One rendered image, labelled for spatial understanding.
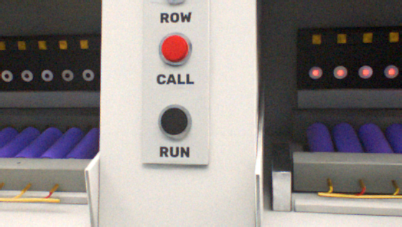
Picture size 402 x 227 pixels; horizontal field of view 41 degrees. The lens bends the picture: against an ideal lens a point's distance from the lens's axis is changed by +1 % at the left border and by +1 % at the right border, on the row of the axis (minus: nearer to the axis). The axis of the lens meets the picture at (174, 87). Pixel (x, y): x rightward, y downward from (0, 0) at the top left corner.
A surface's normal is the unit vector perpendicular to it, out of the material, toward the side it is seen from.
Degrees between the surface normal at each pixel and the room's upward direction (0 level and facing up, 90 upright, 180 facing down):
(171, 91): 90
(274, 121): 90
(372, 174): 110
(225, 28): 90
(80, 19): 90
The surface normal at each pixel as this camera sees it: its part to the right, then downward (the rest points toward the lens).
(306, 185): -0.17, 0.28
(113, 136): -0.18, -0.07
